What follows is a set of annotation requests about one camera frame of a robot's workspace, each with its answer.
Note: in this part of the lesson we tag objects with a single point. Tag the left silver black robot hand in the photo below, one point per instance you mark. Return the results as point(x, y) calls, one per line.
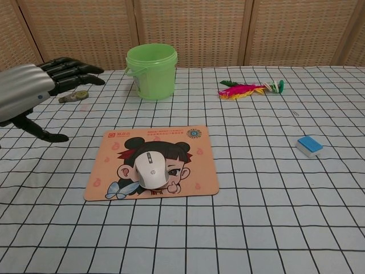
point(25, 85)

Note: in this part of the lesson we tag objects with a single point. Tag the colourful feather shuttlecock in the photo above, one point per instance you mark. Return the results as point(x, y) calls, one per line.
point(242, 90)

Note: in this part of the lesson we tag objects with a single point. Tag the blue white checkered tablecloth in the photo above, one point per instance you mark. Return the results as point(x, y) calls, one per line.
point(199, 228)

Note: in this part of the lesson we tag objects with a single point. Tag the grey correction tape dispenser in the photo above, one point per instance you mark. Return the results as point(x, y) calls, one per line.
point(74, 96)

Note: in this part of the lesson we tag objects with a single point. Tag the small metal paper clip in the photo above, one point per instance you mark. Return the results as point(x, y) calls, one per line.
point(295, 113)

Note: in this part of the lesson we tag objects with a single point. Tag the green plastic bucket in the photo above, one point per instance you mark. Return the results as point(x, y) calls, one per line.
point(152, 72)

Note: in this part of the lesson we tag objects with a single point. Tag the orange cartoon girl mouse pad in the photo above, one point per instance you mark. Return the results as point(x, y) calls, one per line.
point(119, 160)

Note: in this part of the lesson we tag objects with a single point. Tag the white computer mouse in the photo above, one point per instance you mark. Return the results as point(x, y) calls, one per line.
point(152, 170)

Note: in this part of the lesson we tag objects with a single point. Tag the blue white eraser block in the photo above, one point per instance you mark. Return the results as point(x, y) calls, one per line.
point(310, 145)

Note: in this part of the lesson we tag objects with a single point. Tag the woven bamboo folding screen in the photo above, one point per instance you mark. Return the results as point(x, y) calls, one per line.
point(182, 31)

